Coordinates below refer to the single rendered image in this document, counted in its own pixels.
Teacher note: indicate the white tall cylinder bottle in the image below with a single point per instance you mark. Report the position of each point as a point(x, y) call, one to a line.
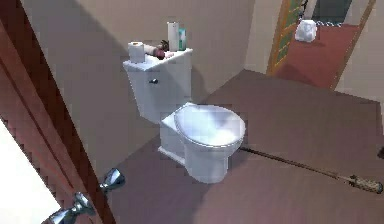
point(173, 35)

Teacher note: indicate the white toilet paper roll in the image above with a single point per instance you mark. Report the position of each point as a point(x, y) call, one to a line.
point(136, 51)

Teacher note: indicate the teal box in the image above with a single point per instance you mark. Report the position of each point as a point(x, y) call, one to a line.
point(182, 39)

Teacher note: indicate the brown wooden room door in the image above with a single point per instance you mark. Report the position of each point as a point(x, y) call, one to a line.
point(43, 110)

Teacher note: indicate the silver door knob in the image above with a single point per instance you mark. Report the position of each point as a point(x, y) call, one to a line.
point(68, 211)
point(113, 180)

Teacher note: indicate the pink soap bar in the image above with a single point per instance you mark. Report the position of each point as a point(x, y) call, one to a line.
point(169, 54)

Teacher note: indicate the white lumpy bag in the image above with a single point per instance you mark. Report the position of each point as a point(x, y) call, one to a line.
point(306, 30)

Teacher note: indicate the dark red plunger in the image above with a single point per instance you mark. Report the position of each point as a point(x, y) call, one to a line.
point(156, 50)

